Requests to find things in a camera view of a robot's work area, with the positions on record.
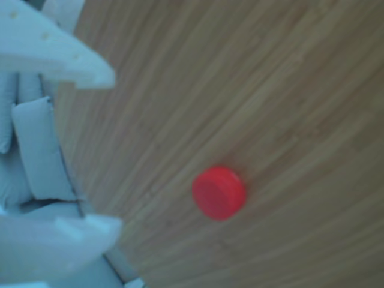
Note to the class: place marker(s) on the red bottle cap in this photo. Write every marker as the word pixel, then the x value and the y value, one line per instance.
pixel 219 193

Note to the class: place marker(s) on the white ribbed blanket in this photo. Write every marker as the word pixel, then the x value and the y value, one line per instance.
pixel 39 144

